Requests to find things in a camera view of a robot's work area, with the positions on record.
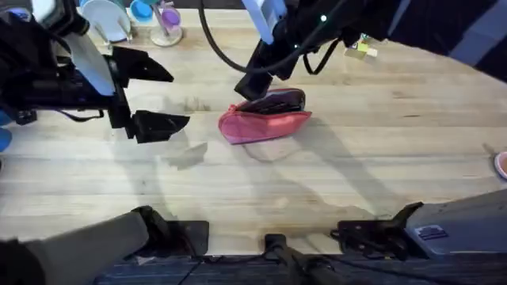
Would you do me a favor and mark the black rail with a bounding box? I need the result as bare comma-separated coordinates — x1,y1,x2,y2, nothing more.
93,253,507,285

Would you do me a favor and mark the cup stand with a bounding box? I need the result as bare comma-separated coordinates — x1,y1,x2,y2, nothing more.
149,0,184,48

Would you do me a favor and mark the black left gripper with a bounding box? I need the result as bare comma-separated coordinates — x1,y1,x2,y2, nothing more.
7,45,191,145

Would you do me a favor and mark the small wooden peg rack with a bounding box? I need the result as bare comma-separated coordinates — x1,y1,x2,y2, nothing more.
95,27,135,55

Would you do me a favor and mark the toy blocks heap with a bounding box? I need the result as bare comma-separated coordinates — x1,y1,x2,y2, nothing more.
343,34,379,63

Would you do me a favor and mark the blue cup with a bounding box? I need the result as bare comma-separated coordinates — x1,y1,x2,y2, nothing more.
129,0,154,23

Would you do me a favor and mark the black camera post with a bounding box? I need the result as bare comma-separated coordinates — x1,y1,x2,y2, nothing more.
263,233,338,285

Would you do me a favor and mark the pale blue plate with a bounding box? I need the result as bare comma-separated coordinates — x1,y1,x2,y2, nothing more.
80,0,132,44

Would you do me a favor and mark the pink soft zip bag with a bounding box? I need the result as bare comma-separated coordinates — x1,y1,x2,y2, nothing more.
217,87,314,146

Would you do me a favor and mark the blue plastic dish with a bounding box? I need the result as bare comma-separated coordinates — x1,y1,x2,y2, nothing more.
0,127,13,154

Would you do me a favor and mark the black cable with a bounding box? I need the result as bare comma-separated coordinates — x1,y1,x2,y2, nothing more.
197,0,342,77

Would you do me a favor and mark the purple cup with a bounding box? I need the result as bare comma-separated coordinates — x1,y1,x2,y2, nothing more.
159,5,182,33

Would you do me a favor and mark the pink plate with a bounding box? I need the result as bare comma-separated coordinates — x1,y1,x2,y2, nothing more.
493,150,507,181

